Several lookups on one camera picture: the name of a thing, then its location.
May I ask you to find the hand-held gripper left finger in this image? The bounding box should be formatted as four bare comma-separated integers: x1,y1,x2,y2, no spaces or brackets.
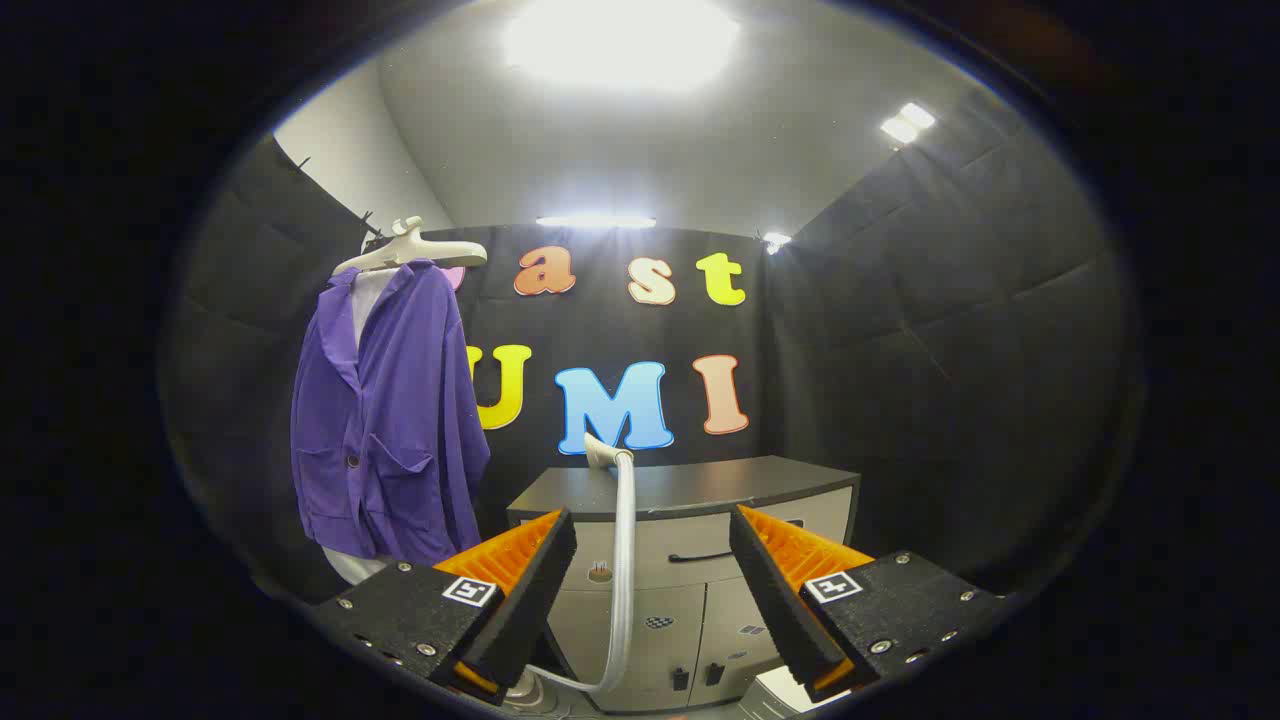
312,508,579,707

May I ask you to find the twin square ceiling light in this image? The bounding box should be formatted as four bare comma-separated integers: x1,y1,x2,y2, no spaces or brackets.
880,102,936,144

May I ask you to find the white garment steamer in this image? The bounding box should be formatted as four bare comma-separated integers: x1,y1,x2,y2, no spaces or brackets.
505,433,637,716

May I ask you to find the white clothes hanger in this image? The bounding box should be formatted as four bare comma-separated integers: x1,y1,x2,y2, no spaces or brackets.
333,217,488,276

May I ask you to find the white shirt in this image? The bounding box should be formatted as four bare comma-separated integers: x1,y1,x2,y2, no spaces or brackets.
322,266,399,587

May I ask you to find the purple corduroy jacket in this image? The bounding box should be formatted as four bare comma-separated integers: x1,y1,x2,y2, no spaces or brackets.
290,260,491,566

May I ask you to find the large ceiling light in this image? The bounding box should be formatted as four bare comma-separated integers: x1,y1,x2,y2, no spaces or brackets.
505,0,741,91

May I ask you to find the white paper sheet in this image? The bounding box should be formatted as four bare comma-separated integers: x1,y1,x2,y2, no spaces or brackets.
740,668,851,716

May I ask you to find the grey cabinet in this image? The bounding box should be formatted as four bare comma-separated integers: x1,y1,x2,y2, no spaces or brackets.
507,456,861,713

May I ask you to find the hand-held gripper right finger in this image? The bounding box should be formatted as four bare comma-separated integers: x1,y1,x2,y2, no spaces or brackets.
728,504,1011,703

